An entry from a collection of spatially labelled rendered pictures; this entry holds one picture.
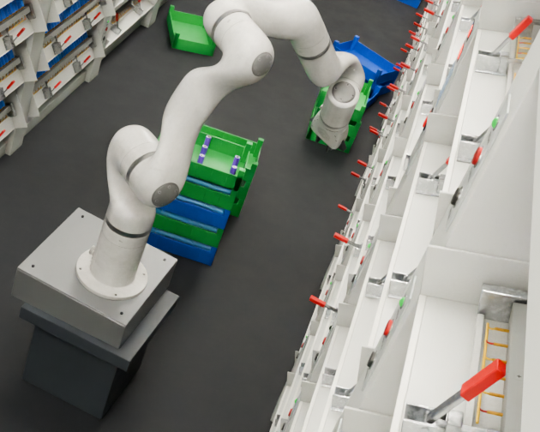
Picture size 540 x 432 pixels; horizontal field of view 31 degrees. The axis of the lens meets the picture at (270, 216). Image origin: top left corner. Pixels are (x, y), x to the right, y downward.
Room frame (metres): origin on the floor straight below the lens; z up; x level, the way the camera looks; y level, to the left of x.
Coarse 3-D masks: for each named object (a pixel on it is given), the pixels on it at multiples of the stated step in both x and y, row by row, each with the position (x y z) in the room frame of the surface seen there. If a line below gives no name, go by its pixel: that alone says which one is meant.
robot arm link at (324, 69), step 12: (300, 60) 2.21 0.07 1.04; (312, 60) 2.19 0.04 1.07; (324, 60) 2.20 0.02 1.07; (336, 60) 2.25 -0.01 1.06; (348, 60) 2.32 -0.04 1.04; (312, 72) 2.22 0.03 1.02; (324, 72) 2.22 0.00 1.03; (336, 72) 2.25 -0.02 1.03; (348, 72) 2.39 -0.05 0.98; (360, 72) 2.39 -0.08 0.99; (324, 84) 2.24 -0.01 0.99; (360, 84) 2.39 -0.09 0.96
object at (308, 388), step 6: (306, 384) 1.40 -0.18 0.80; (312, 384) 1.40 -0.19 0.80; (306, 390) 1.40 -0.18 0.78; (312, 390) 1.40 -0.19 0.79; (300, 396) 1.40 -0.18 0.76; (306, 396) 1.40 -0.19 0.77; (312, 396) 1.40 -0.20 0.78; (300, 402) 1.40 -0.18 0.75; (306, 402) 1.40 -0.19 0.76; (300, 408) 1.38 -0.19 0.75; (306, 408) 1.38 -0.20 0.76; (300, 414) 1.36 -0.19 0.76; (306, 414) 1.37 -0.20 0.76; (294, 420) 1.34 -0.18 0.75; (300, 420) 1.35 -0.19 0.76; (294, 426) 1.33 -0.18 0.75; (300, 426) 1.33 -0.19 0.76
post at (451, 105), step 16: (528, 0) 1.40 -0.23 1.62; (464, 64) 1.40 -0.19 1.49; (464, 80) 1.40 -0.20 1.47; (448, 96) 1.40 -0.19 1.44; (448, 112) 1.40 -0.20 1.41; (416, 160) 1.40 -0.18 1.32; (400, 192) 1.40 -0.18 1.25; (400, 208) 1.40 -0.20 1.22; (368, 256) 1.41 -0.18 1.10; (352, 288) 1.42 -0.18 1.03; (352, 304) 1.40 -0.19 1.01; (336, 320) 1.45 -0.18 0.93; (320, 368) 1.40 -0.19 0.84
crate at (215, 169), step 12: (216, 144) 2.88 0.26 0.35; (228, 144) 2.88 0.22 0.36; (192, 156) 2.79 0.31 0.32; (216, 156) 2.84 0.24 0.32; (228, 156) 2.87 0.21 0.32; (240, 156) 2.88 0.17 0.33; (192, 168) 2.68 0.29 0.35; (204, 168) 2.68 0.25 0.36; (216, 168) 2.77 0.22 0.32; (228, 168) 2.80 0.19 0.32; (240, 168) 2.70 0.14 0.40; (204, 180) 2.68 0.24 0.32; (216, 180) 2.68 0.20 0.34; (228, 180) 2.69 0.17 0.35; (240, 180) 2.69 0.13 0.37
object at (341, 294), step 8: (368, 208) 2.10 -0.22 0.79; (368, 216) 2.10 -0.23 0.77; (368, 224) 2.09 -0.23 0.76; (360, 232) 2.04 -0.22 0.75; (360, 240) 2.00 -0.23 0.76; (352, 256) 1.93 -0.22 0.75; (352, 264) 1.89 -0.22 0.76; (352, 272) 1.86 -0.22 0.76; (344, 280) 1.82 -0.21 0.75; (344, 288) 1.79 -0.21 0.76; (336, 296) 1.76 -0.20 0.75; (344, 296) 1.76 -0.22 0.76; (336, 304) 1.73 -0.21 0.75; (328, 320) 1.67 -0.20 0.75; (328, 328) 1.64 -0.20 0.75; (320, 344) 1.58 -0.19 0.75; (312, 360) 1.50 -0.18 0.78
